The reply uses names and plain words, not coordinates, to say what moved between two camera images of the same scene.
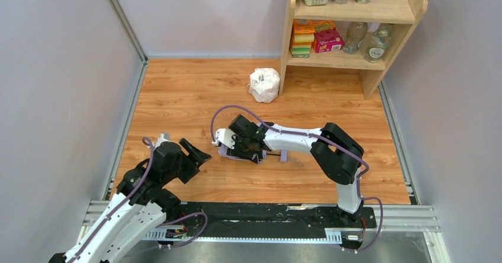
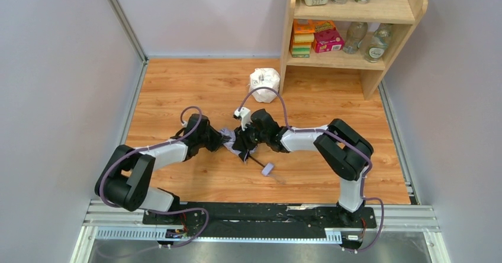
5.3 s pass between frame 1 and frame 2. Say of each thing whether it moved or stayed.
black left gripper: moved
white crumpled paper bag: stayed
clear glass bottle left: stayed
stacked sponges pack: stayed
